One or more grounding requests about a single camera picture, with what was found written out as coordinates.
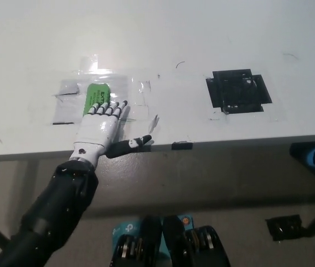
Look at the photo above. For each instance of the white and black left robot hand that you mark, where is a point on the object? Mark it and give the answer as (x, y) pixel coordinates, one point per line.
(99, 130)

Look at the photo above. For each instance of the green whiteboard eraser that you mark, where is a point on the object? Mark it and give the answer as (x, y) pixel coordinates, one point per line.
(96, 93)

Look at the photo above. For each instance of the large clear tape sheet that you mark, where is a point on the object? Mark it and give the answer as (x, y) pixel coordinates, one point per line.
(118, 86)

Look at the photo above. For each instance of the torn clear tape scrap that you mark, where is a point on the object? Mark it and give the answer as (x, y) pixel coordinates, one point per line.
(154, 123)

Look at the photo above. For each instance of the short black tape piece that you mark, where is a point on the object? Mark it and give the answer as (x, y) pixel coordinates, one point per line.
(182, 146)

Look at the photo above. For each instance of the teal router box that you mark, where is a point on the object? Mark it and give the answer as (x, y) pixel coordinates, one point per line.
(124, 228)

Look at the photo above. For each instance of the black tape square patch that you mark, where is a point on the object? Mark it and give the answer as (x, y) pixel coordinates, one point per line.
(218, 91)

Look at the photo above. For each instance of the black object with blue part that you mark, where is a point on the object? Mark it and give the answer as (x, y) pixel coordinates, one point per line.
(300, 154)

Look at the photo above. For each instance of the black floor tape patch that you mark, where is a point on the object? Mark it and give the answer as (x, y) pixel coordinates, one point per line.
(285, 226)

